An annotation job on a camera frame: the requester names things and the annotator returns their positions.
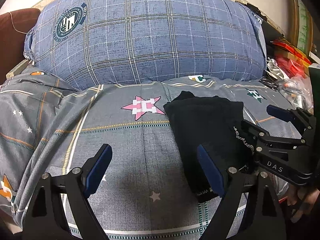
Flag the black pants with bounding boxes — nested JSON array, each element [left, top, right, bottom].
[[164, 91, 252, 203]]

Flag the person's right hand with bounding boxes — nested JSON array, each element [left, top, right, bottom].
[[287, 184, 319, 223]]

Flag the clear plastic bag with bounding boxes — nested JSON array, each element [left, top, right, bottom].
[[260, 58, 313, 113]]

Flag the red packaging clutter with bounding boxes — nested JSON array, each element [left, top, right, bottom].
[[271, 38, 311, 78]]

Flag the grey patterned bed sheet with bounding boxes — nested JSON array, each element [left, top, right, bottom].
[[0, 65, 302, 240]]

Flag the gold framed picture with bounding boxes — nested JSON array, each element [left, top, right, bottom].
[[287, 0, 319, 63]]

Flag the blue plaid pillow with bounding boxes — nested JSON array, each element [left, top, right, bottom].
[[24, 0, 266, 90]]

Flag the brown wooden headboard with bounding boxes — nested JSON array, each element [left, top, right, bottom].
[[0, 8, 41, 83]]

